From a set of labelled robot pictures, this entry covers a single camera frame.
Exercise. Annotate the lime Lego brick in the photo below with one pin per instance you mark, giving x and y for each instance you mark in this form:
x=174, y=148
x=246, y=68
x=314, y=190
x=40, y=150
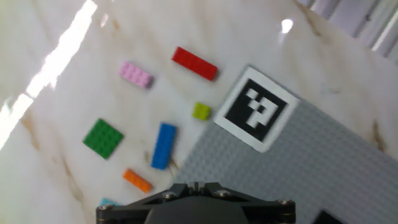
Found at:
x=201, y=111

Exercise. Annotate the black white fiducial marker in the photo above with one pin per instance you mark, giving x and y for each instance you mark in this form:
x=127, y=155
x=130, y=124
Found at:
x=256, y=109

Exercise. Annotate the cyan Lego brick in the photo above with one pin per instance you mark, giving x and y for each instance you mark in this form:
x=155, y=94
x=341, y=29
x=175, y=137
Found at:
x=109, y=202

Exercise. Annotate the pink Lego brick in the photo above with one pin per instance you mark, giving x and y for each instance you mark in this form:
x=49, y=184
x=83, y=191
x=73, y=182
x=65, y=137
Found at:
x=136, y=75

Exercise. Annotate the black Lego plate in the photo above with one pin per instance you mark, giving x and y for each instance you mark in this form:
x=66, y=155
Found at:
x=326, y=218

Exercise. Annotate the blue Lego brick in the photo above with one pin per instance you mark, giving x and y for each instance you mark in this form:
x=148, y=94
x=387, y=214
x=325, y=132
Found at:
x=164, y=146

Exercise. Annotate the red Lego brick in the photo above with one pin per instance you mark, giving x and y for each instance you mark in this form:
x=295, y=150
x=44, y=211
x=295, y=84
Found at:
x=195, y=63

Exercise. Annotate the orange narrow Lego brick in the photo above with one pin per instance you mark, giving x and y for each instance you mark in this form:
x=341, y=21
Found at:
x=137, y=180

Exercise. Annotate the green square Lego plate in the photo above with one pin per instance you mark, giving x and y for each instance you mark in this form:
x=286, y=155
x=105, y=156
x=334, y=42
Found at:
x=103, y=138

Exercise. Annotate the grey Lego baseplate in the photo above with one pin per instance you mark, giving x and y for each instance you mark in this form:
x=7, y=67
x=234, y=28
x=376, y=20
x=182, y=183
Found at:
x=326, y=171

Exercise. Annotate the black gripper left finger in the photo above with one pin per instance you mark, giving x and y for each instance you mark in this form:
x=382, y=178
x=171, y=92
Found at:
x=130, y=210

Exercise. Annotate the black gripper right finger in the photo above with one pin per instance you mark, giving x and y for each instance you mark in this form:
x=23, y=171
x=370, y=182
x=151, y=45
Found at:
x=264, y=208

